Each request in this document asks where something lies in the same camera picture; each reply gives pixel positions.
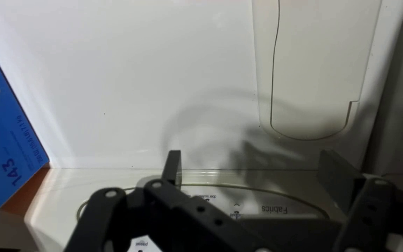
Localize blue detergent box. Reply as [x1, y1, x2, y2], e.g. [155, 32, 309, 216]
[0, 26, 51, 229]

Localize white washing machine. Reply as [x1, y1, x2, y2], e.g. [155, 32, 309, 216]
[0, 0, 403, 252]

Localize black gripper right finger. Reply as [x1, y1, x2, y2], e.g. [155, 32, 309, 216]
[316, 148, 403, 252]

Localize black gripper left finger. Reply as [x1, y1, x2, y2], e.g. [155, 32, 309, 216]
[62, 148, 258, 252]

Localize cream dispenser lid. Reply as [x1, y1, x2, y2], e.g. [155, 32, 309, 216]
[250, 0, 383, 142]

